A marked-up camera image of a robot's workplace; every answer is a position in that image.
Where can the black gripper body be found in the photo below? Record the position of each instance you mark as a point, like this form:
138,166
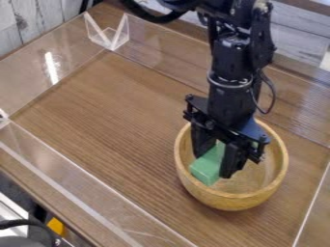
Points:
226,113

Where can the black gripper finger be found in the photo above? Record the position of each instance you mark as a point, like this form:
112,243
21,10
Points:
232,161
203,140

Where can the green rectangular block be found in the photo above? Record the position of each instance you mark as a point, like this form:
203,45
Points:
204,168

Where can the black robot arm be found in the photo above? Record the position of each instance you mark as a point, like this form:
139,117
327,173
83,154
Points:
242,50

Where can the brown wooden bowl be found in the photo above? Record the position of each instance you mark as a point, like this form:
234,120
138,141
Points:
250,186

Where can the yellow label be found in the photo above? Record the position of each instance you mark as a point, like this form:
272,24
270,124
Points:
56,226

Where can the clear acrylic enclosure wall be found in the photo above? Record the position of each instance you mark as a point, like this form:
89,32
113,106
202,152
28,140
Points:
87,141

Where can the clear acrylic corner bracket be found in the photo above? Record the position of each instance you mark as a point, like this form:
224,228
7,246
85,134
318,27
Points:
108,38

